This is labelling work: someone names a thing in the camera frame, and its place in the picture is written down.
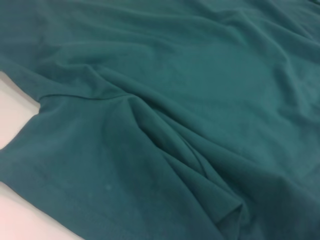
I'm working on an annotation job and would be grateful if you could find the teal blue shirt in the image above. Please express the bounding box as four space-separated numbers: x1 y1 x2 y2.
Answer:
0 0 320 240

